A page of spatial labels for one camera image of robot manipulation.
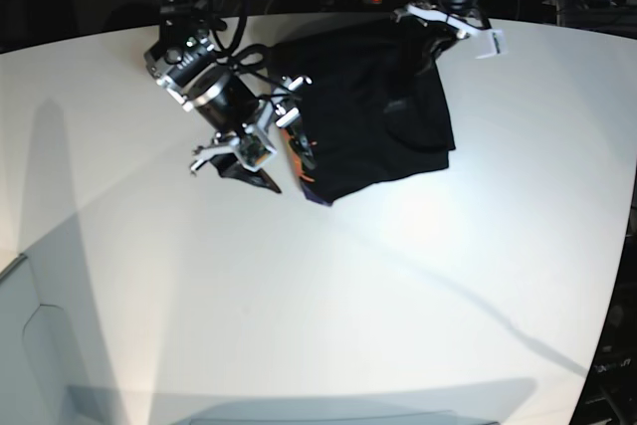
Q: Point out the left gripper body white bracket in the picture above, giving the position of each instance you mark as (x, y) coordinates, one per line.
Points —
(460, 25)

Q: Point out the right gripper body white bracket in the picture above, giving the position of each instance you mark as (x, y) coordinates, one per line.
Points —
(234, 112)

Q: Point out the black T-shirt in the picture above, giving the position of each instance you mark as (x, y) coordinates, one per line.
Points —
(348, 174)

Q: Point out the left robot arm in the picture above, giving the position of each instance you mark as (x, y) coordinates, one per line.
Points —
(375, 85)

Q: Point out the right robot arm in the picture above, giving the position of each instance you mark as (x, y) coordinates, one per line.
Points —
(189, 50)

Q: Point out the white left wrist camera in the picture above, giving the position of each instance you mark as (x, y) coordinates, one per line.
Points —
(491, 43)

